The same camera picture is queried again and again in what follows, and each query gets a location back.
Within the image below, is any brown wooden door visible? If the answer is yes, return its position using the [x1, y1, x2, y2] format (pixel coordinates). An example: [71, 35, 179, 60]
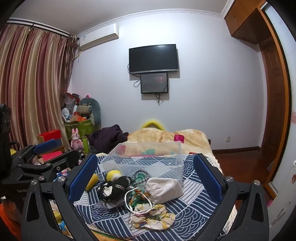
[261, 40, 285, 171]

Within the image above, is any striped red gold curtain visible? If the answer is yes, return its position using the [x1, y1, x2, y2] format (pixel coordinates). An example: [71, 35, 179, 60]
[1, 24, 78, 149]

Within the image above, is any yellow round sponge ball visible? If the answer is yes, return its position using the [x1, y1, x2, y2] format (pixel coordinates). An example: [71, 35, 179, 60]
[105, 170, 123, 182]

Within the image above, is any large wall television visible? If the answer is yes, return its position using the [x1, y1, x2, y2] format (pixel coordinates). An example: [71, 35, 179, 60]
[128, 44, 179, 74]

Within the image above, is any white air conditioner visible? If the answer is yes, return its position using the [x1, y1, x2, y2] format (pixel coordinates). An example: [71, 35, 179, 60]
[79, 23, 119, 51]

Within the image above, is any dark purple clothing pile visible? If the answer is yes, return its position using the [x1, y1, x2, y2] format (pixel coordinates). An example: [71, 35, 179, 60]
[88, 124, 129, 154]

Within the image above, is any yellow plush pillow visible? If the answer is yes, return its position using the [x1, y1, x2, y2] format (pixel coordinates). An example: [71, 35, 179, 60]
[141, 120, 165, 131]

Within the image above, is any small wall monitor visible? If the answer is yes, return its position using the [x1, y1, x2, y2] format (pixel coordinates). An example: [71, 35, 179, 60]
[140, 73, 169, 94]

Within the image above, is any white sliding wardrobe door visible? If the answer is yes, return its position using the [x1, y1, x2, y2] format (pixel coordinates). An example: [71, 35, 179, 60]
[263, 1, 295, 240]

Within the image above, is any grey green neck pillow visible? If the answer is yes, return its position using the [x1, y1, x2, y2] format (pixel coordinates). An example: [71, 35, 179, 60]
[77, 97, 101, 126]

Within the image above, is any white cord loop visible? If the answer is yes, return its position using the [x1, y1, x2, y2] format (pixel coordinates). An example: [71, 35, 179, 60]
[124, 187, 153, 215]

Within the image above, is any pink bunny toy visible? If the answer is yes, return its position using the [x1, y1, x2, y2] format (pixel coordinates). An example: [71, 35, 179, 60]
[70, 128, 84, 151]

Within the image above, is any yellow rectangular sponge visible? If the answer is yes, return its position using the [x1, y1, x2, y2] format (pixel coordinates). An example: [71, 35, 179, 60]
[85, 174, 99, 191]

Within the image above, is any beige patchwork blanket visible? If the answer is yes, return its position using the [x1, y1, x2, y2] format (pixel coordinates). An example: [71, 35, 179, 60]
[127, 128, 213, 155]

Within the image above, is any black white braided hair band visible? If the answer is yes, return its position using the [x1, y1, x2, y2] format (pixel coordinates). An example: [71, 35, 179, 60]
[132, 169, 150, 185]

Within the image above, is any green bottle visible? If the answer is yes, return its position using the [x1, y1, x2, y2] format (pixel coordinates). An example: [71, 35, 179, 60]
[82, 137, 89, 154]

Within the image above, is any green cardboard box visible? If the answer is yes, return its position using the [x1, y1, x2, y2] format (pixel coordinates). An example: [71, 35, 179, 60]
[65, 120, 95, 140]

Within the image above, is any blue white patterned cloth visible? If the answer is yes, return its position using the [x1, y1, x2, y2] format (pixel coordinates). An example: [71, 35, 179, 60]
[74, 155, 217, 240]

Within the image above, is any white cloth pouch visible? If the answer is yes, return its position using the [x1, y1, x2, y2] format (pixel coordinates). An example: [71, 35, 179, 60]
[145, 177, 184, 204]

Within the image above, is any red box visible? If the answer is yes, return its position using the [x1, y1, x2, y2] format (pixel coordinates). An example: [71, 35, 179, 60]
[37, 130, 62, 143]

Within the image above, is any black white fabric item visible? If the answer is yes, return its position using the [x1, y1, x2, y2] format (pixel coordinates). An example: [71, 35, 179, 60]
[97, 176, 132, 202]

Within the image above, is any brown wooden wardrobe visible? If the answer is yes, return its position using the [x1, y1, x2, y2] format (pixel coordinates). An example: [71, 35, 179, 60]
[222, 1, 286, 185]

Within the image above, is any red book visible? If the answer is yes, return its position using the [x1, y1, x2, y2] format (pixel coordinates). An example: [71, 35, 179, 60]
[42, 151, 63, 162]

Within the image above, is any clear plastic storage box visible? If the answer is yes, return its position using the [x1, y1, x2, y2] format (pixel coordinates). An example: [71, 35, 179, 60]
[100, 142, 184, 185]

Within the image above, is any floral yellow scrunchie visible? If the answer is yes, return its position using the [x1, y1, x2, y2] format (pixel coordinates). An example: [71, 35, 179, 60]
[129, 204, 176, 230]

